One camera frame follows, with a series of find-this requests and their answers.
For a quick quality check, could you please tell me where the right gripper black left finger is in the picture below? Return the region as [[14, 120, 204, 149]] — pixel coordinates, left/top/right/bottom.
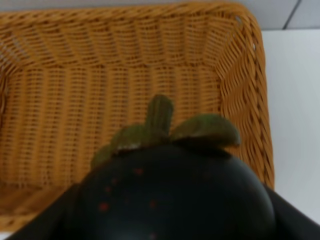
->
[[7, 184, 79, 240]]

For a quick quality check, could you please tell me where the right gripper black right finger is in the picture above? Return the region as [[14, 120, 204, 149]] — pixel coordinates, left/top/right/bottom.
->
[[260, 183, 320, 240]]

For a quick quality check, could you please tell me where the dark purple mangosteen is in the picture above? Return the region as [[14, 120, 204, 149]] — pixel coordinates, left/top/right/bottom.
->
[[65, 94, 276, 240]]

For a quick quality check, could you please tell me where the orange wicker basket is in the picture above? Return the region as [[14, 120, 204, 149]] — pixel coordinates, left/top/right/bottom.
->
[[0, 1, 275, 233]]

